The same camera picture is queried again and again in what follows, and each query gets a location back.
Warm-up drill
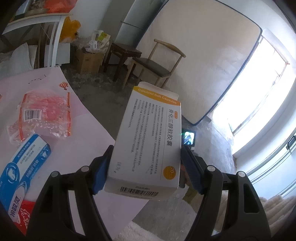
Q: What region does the white orange medicine box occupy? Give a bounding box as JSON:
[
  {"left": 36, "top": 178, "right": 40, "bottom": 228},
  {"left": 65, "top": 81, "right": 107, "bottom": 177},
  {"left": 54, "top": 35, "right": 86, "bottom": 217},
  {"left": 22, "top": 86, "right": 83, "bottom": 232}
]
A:
[{"left": 104, "top": 81, "right": 182, "bottom": 201}]

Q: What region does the cardboard box with trash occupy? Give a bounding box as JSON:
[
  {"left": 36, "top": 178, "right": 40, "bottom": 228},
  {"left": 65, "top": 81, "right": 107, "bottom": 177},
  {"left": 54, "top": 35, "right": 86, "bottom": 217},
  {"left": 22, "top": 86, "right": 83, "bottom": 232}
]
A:
[{"left": 73, "top": 30, "right": 111, "bottom": 74}]

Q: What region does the small monitor screen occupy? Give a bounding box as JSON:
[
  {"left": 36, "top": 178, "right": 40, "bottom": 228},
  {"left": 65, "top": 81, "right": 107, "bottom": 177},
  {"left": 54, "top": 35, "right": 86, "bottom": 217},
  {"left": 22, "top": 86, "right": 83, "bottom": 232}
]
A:
[{"left": 182, "top": 130, "right": 196, "bottom": 147}]

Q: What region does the white foam box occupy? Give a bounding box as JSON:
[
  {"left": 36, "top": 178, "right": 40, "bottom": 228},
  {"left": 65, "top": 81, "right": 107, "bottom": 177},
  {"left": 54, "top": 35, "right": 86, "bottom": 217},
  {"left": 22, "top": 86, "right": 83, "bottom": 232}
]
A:
[{"left": 44, "top": 43, "right": 70, "bottom": 67}]

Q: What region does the dark wooden stool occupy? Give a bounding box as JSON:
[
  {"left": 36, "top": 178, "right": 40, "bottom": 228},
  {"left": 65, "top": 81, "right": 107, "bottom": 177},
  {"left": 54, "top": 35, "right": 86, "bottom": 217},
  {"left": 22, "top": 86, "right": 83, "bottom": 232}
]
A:
[{"left": 103, "top": 43, "right": 142, "bottom": 82}]

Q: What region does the red plastic bag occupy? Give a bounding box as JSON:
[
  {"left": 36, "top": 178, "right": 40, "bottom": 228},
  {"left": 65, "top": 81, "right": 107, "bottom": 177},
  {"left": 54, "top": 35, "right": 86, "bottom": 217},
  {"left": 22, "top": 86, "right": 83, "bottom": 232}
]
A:
[{"left": 44, "top": 0, "right": 77, "bottom": 13}]

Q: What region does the yellow plastic bag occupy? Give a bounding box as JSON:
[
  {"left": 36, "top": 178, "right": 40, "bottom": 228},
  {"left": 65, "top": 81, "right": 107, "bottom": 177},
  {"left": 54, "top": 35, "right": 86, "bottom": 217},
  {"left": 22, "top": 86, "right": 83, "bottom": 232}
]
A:
[{"left": 59, "top": 16, "right": 81, "bottom": 43}]

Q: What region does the pink zip plastic bag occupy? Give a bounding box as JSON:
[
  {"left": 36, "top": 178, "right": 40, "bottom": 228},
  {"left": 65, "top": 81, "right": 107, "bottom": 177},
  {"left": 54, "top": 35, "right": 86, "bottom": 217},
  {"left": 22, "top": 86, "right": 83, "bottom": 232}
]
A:
[{"left": 6, "top": 89, "right": 72, "bottom": 146}]

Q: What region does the blue toothpaste box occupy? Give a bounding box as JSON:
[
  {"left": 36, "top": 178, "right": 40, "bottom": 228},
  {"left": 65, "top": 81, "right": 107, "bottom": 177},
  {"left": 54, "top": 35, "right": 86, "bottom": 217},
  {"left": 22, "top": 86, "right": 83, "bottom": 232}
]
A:
[{"left": 1, "top": 133, "right": 51, "bottom": 222}]

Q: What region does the white sack under shelf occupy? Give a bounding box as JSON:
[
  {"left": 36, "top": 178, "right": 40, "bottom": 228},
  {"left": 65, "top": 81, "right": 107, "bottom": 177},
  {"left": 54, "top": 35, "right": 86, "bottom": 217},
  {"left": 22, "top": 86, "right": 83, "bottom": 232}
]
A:
[{"left": 0, "top": 43, "right": 38, "bottom": 79}]

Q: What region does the silver refrigerator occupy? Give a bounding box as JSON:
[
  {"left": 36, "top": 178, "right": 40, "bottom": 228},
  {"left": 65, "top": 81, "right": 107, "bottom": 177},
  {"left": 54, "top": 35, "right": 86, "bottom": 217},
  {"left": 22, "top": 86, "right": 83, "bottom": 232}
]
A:
[{"left": 114, "top": 0, "right": 167, "bottom": 48}]

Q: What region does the white shelf table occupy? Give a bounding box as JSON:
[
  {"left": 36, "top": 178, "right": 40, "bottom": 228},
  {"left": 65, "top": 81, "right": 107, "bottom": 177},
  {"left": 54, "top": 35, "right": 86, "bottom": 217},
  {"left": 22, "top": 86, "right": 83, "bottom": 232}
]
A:
[{"left": 2, "top": 13, "right": 71, "bottom": 68}]

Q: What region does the wooden chair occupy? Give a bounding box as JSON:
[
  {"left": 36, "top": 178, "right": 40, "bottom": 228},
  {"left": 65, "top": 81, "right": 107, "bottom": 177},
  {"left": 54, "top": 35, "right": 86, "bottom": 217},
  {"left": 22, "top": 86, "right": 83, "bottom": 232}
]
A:
[{"left": 122, "top": 39, "right": 186, "bottom": 89}]

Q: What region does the white mattress with dark edge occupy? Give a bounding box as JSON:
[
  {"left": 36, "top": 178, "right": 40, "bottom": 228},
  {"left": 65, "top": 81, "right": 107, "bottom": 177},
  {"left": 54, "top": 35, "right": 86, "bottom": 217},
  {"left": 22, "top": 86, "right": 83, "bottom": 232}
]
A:
[{"left": 137, "top": 1, "right": 262, "bottom": 125}]

